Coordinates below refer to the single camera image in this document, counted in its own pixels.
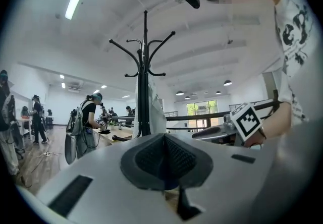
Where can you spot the wooden work table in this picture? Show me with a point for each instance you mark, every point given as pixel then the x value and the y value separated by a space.
pixel 118 132

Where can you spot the person's right forearm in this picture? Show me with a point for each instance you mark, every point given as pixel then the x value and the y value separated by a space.
pixel 276 119

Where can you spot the ceiling air conditioner unit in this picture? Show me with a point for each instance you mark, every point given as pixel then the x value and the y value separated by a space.
pixel 75 86

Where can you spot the black metal railing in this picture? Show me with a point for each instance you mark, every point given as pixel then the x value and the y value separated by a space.
pixel 202 117

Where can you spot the grey backpack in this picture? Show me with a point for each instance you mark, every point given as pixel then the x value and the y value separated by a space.
pixel 72 139

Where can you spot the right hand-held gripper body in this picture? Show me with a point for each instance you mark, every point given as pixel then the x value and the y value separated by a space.
pixel 248 120

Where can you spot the person's right hand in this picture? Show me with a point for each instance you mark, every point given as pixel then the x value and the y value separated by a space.
pixel 253 142

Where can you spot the black metal coat stand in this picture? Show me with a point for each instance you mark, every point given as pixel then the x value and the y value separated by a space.
pixel 144 86

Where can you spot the glass door with green view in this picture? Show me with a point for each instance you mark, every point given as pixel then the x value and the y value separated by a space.
pixel 202 113

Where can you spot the white printed t-shirt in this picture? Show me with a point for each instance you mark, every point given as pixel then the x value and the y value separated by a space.
pixel 295 49

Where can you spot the white desk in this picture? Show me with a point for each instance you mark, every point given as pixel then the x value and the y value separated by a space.
pixel 24 123

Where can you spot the white garment item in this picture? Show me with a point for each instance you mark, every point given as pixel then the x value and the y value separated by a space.
pixel 157 112

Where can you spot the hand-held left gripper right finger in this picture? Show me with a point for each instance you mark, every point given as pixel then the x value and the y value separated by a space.
pixel 234 182

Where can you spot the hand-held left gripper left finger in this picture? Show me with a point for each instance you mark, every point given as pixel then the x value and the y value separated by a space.
pixel 106 182

